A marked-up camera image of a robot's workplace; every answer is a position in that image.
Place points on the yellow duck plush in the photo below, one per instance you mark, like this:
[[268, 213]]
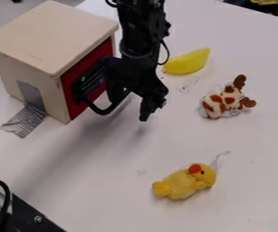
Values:
[[183, 182]]

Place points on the brown white giraffe plush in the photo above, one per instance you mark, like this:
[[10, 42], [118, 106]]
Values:
[[221, 101]]

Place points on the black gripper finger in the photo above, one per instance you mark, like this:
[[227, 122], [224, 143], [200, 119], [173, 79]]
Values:
[[115, 94], [150, 105]]

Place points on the yellow toy banana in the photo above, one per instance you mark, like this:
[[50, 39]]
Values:
[[187, 63]]

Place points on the beige cabinet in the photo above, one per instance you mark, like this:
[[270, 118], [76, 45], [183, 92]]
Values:
[[44, 36]]

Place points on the grey tape strip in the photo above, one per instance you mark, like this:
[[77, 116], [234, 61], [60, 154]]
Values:
[[26, 116]]

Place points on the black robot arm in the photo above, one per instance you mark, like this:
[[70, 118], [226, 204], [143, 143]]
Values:
[[141, 27]]

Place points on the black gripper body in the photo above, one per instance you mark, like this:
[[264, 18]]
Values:
[[135, 72]]

